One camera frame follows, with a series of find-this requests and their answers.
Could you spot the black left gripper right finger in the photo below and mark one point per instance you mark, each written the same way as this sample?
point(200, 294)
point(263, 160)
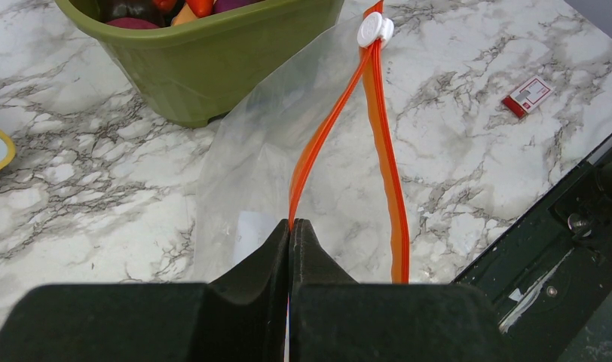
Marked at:
point(334, 318)

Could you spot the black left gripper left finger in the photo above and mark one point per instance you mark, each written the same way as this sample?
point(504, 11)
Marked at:
point(240, 316)

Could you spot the clear zip bag orange zipper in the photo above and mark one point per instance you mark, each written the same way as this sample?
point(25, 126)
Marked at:
point(314, 140)

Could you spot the white zipper slider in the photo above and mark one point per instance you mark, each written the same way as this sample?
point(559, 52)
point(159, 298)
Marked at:
point(375, 27)

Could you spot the green plastic bin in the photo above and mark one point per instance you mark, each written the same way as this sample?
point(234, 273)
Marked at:
point(193, 72)

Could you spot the small red white card box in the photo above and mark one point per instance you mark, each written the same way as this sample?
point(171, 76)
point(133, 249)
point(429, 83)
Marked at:
point(528, 96)

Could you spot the orange carrot toy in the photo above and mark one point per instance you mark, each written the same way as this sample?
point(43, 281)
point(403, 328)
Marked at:
point(200, 8)

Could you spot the magenta sweet potato toy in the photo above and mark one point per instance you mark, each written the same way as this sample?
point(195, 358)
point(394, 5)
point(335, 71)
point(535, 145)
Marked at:
point(132, 23)

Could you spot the dark plum toy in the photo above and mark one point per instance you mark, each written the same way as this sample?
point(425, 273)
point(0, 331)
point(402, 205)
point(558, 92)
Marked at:
point(136, 9)

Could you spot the black metal base rail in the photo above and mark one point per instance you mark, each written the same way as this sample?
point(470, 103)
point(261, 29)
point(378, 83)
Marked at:
point(549, 276)

